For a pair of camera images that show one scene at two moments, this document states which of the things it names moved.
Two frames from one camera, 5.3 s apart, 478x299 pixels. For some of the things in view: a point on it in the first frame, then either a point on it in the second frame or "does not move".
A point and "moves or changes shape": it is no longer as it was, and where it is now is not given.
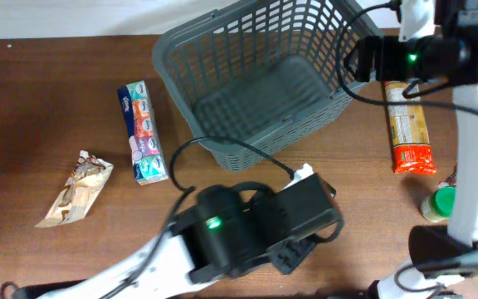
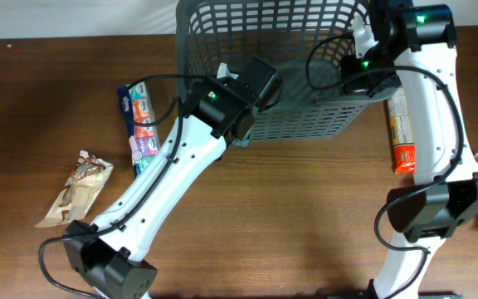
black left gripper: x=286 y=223 → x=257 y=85
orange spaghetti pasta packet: x=412 y=148 does not move
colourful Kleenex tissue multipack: x=147 y=148 does not move
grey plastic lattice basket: x=253 y=78 moves or changes shape
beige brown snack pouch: x=81 y=189 does not move
